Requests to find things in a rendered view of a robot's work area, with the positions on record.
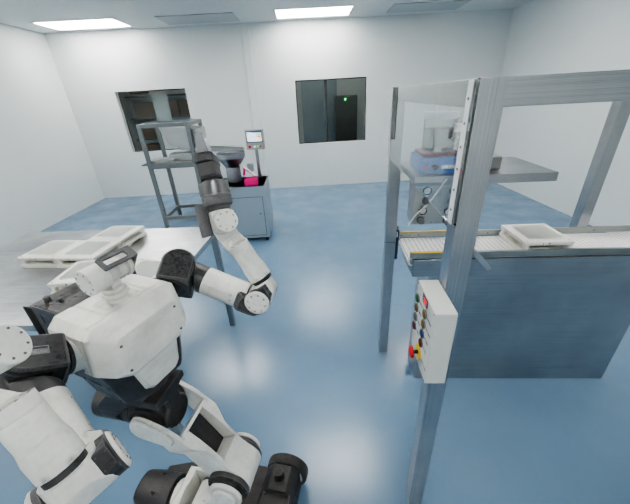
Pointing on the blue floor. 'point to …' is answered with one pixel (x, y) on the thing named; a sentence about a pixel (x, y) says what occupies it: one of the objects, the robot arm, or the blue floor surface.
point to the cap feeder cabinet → (253, 208)
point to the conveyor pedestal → (542, 324)
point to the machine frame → (616, 84)
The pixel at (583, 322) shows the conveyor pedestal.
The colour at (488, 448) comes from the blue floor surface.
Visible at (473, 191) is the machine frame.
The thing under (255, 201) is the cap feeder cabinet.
